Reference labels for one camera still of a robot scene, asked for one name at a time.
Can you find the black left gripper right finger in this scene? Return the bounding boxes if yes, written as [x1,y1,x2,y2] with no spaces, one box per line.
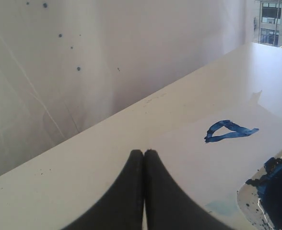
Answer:
[143,149,230,230]

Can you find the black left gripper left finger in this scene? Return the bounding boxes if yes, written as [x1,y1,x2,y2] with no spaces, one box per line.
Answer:
[64,149,144,230]

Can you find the white paper sheet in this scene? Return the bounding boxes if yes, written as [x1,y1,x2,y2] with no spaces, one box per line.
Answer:
[150,98,282,216]

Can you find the white plate with blue paint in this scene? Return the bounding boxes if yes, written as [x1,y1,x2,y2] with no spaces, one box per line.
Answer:
[237,151,282,230]

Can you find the building outside window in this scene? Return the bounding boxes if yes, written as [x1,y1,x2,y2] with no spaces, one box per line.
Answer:
[253,0,282,47]

